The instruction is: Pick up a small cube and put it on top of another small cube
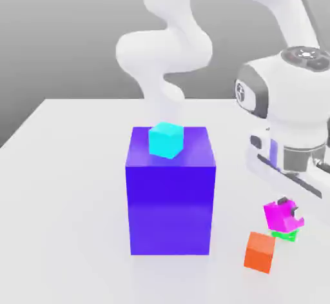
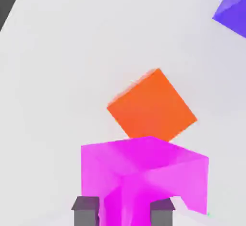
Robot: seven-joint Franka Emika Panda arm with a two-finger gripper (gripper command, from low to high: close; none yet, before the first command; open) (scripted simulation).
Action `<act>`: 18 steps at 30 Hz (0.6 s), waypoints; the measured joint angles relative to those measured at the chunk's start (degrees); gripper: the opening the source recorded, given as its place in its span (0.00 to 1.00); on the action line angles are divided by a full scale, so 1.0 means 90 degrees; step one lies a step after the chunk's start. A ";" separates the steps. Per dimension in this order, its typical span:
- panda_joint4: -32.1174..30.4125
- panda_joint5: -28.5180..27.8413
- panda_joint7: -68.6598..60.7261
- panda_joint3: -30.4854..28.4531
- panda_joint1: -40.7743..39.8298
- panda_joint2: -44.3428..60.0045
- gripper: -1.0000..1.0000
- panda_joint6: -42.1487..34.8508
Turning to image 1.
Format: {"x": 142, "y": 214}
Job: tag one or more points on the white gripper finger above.
{"x": 282, "y": 200}
{"x": 295, "y": 209}

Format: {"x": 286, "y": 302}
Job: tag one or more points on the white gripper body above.
{"x": 268, "y": 172}

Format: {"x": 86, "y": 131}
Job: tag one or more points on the small magenta cube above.
{"x": 277, "y": 217}

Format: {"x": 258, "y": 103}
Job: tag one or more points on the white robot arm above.
{"x": 170, "y": 51}

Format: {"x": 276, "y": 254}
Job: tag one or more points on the small green cube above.
{"x": 285, "y": 235}

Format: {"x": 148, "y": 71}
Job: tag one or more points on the small orange cube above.
{"x": 259, "y": 253}

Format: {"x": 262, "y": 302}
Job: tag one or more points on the small cyan cube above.
{"x": 165, "y": 140}

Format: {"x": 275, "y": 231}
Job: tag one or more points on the large blue box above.
{"x": 170, "y": 206}

